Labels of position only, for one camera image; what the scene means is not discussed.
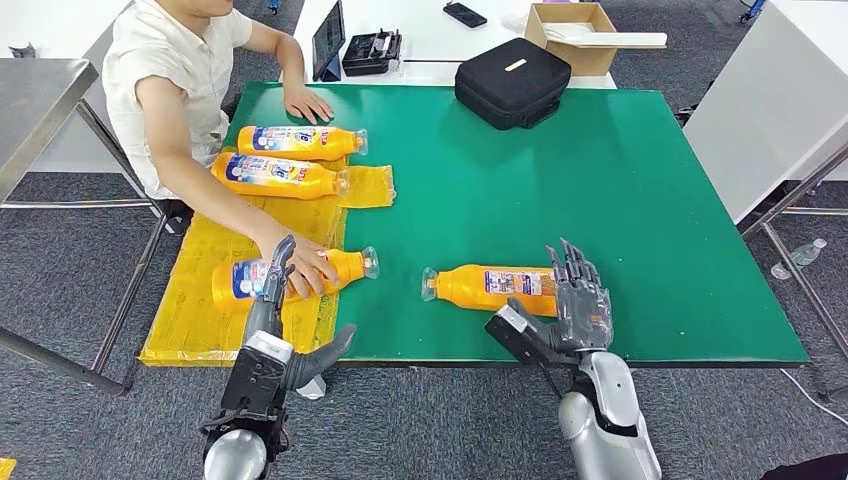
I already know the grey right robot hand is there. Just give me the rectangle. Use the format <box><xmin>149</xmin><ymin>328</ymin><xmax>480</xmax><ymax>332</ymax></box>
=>
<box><xmin>506</xmin><ymin>238</ymin><xmax>615</xmax><ymax>356</ymax></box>

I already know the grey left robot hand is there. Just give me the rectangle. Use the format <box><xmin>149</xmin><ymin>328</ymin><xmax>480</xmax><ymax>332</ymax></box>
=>
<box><xmin>241</xmin><ymin>235</ymin><xmax>358</xmax><ymax>393</ymax></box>

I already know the orange detergent bottle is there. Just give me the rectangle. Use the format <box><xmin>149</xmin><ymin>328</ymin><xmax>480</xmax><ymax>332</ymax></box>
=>
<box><xmin>420</xmin><ymin>264</ymin><xmax>561</xmax><ymax>318</ymax></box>
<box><xmin>211</xmin><ymin>246</ymin><xmax>381</xmax><ymax>315</ymax></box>
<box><xmin>210</xmin><ymin>152</ymin><xmax>351</xmax><ymax>201</ymax></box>
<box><xmin>236</xmin><ymin>125</ymin><xmax>370</xmax><ymax>162</ymax></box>

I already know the clear plastic water bottle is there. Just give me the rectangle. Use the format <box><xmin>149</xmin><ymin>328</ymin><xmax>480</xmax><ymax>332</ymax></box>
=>
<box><xmin>771</xmin><ymin>238</ymin><xmax>829</xmax><ymax>282</ymax></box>

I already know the yellow taped cardboard sheet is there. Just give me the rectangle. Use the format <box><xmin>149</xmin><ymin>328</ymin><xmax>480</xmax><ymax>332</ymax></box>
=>
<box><xmin>139</xmin><ymin>155</ymin><xmax>397</xmax><ymax>369</ymax></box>

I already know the person's right hand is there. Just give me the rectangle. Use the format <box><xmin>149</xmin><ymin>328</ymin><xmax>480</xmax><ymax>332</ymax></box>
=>
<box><xmin>256</xmin><ymin>228</ymin><xmax>340</xmax><ymax>299</ymax></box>

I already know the person's hand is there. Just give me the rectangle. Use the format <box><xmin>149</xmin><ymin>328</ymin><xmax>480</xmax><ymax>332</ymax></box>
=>
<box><xmin>284</xmin><ymin>84</ymin><xmax>335</xmax><ymax>126</ymax></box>
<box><xmin>256</xmin><ymin>228</ymin><xmax>340</xmax><ymax>299</ymax></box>

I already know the white table leg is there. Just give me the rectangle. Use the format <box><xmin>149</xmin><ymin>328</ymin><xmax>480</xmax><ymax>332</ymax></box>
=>
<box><xmin>294</xmin><ymin>374</ymin><xmax>327</xmax><ymax>402</ymax></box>

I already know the person's left hand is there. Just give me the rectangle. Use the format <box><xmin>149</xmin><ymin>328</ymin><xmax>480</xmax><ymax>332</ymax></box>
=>
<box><xmin>284</xmin><ymin>84</ymin><xmax>335</xmax><ymax>126</ymax></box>

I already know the black zip case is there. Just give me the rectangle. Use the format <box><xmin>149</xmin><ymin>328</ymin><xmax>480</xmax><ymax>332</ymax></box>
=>
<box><xmin>454</xmin><ymin>36</ymin><xmax>573</xmax><ymax>131</ymax></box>

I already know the brown cardboard box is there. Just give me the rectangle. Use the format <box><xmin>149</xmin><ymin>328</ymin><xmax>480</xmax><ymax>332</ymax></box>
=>
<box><xmin>523</xmin><ymin>1</ymin><xmax>621</xmax><ymax>77</ymax></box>

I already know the white foam sheet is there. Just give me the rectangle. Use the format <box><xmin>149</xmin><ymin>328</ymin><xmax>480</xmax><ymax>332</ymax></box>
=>
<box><xmin>541</xmin><ymin>21</ymin><xmax>669</xmax><ymax>50</ymax></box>

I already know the black plastic tool tray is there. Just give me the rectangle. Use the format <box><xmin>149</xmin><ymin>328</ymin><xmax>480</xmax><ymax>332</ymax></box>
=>
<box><xmin>341</xmin><ymin>29</ymin><xmax>404</xmax><ymax>78</ymax></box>

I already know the dark tablet with stand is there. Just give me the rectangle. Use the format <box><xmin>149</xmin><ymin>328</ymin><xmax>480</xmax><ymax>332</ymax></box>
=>
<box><xmin>311</xmin><ymin>0</ymin><xmax>347</xmax><ymax>83</ymax></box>

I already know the stainless steel table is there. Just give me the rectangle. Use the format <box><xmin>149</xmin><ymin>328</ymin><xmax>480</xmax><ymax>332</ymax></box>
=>
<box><xmin>0</xmin><ymin>57</ymin><xmax>190</xmax><ymax>399</ymax></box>

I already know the white table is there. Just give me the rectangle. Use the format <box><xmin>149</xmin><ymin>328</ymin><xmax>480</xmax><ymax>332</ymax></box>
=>
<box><xmin>279</xmin><ymin>0</ymin><xmax>617</xmax><ymax>89</ymax></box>

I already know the black smartphone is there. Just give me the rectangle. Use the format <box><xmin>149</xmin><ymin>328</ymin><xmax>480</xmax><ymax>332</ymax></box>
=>
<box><xmin>443</xmin><ymin>1</ymin><xmax>489</xmax><ymax>30</ymax></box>

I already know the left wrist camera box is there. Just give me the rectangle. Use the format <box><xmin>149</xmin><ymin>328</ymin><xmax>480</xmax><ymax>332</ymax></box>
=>
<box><xmin>219</xmin><ymin>331</ymin><xmax>294</xmax><ymax>415</ymax></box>

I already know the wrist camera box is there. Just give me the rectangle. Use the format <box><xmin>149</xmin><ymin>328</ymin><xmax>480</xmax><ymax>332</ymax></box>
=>
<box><xmin>483</xmin><ymin>303</ymin><xmax>581</xmax><ymax>367</ymax></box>
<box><xmin>219</xmin><ymin>331</ymin><xmax>294</xmax><ymax>415</ymax></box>

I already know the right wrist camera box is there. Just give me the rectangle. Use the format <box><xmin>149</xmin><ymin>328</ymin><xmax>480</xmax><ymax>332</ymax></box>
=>
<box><xmin>483</xmin><ymin>303</ymin><xmax>581</xmax><ymax>367</ymax></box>

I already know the white floor cable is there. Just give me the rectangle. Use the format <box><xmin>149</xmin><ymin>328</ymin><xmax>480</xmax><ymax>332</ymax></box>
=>
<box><xmin>781</xmin><ymin>369</ymin><xmax>848</xmax><ymax>429</ymax></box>

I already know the steel table frame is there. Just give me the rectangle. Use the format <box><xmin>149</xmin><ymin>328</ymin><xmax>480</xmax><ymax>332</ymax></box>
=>
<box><xmin>740</xmin><ymin>142</ymin><xmax>848</xmax><ymax>405</ymax></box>

